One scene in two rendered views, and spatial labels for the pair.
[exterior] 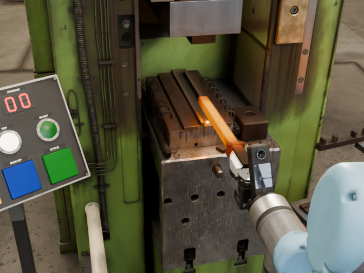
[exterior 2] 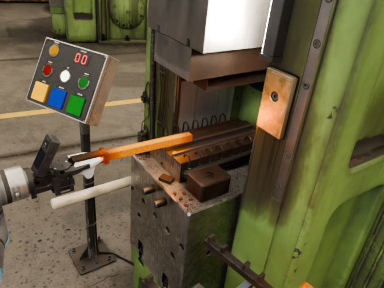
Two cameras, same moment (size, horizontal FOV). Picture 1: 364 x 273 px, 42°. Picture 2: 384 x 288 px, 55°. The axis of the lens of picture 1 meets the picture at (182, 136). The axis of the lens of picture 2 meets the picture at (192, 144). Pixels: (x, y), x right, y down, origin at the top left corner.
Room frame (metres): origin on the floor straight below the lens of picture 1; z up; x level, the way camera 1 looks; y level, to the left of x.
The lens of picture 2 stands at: (0.88, -1.08, 1.64)
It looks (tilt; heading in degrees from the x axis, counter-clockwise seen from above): 30 degrees down; 66
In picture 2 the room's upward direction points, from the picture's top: 6 degrees clockwise
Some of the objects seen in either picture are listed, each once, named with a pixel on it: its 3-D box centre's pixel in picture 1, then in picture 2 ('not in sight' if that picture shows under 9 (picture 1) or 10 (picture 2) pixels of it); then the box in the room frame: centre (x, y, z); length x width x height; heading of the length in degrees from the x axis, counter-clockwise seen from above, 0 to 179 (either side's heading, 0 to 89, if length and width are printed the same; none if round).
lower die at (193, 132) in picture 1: (184, 104); (212, 144); (1.44, -0.01, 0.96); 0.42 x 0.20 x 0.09; 14
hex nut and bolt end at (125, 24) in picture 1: (126, 31); not in sight; (1.34, 0.17, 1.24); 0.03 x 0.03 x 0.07; 14
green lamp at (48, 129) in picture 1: (48, 129); (83, 82); (1.02, 0.34, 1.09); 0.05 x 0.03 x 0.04; 104
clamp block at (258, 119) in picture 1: (249, 122); (208, 182); (1.34, -0.22, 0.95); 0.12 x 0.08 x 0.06; 14
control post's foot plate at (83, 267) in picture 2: not in sight; (91, 250); (1.03, 0.47, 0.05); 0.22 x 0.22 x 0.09; 14
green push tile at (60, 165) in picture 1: (59, 165); (76, 105); (0.99, 0.31, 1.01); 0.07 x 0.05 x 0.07; 129
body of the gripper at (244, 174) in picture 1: (257, 194); (50, 176); (0.87, -0.18, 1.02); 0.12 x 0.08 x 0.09; 14
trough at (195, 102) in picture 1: (192, 94); (218, 139); (1.45, -0.03, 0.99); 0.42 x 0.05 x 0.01; 14
